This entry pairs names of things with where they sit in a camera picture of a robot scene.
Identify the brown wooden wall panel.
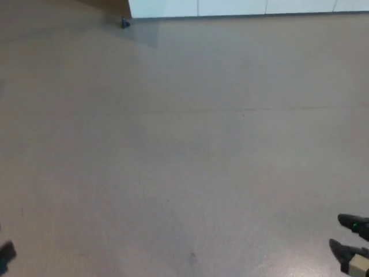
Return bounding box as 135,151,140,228
76,0,133,18

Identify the white locker door 2D08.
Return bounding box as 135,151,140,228
197,0,266,17

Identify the white locker door 2D04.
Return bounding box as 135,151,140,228
129,0,198,18

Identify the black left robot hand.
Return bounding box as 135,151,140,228
0,241,17,271

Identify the white locker cabinet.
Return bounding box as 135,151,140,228
128,0,369,19

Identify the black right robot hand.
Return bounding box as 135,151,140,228
329,213,369,276

